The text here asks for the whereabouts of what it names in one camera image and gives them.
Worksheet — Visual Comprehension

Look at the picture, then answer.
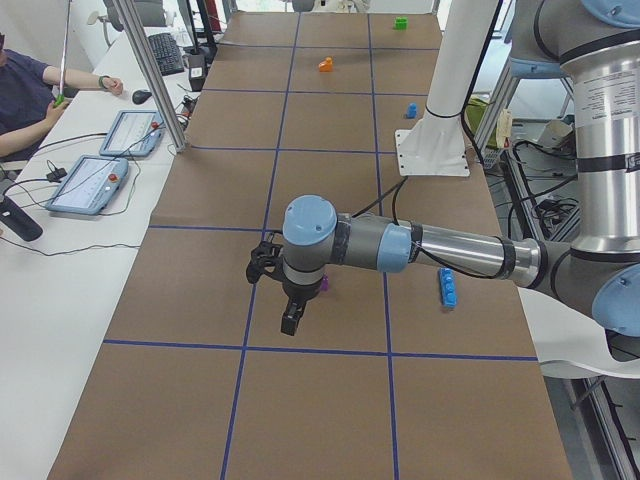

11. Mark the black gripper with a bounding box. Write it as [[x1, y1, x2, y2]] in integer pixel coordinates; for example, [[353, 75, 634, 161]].
[[280, 282, 320, 335]]

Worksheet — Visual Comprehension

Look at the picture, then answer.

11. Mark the orange trapezoid block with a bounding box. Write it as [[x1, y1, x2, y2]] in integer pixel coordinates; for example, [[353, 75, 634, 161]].
[[318, 56, 334, 73]]

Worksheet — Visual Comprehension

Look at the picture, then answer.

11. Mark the long blue studded block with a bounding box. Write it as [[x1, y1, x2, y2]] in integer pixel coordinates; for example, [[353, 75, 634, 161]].
[[438, 267, 458, 308]]

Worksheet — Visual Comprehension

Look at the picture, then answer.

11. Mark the near teach pendant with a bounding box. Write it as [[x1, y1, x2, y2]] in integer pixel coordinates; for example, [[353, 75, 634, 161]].
[[45, 155, 129, 216]]

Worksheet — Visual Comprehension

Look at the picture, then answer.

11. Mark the teach pendant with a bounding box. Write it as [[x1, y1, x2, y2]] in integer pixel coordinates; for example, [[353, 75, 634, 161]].
[[99, 110, 164, 157], [45, 155, 129, 216]]

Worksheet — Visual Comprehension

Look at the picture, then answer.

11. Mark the far teach pendant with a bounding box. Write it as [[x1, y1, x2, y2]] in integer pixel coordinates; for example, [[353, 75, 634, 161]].
[[99, 110, 164, 157]]

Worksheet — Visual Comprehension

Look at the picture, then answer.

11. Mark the small blue block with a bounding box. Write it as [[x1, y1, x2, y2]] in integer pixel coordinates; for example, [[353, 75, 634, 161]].
[[405, 102, 418, 119]]

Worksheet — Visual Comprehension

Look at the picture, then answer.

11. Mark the white chair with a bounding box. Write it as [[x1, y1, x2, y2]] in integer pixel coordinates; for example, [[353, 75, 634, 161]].
[[518, 288, 639, 380]]

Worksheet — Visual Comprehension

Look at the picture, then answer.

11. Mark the black computer mouse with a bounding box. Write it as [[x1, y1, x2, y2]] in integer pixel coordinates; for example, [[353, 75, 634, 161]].
[[131, 89, 152, 105]]

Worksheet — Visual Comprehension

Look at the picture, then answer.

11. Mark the black keyboard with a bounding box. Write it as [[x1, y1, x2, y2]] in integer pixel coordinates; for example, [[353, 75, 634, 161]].
[[147, 32, 184, 76]]

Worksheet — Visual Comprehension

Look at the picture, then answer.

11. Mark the green block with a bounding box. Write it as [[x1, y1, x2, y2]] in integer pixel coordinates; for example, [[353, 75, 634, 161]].
[[394, 16, 408, 30]]

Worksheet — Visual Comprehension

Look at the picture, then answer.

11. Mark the seated person dark shirt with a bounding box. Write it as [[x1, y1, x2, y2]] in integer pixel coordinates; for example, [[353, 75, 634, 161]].
[[0, 32, 125, 162]]

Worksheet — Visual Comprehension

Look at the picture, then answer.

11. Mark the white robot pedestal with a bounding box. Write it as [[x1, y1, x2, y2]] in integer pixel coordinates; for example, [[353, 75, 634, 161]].
[[395, 0, 501, 177]]

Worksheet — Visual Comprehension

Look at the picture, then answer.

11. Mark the aluminium frame post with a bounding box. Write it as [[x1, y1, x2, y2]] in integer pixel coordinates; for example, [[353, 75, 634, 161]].
[[113, 0, 186, 153]]

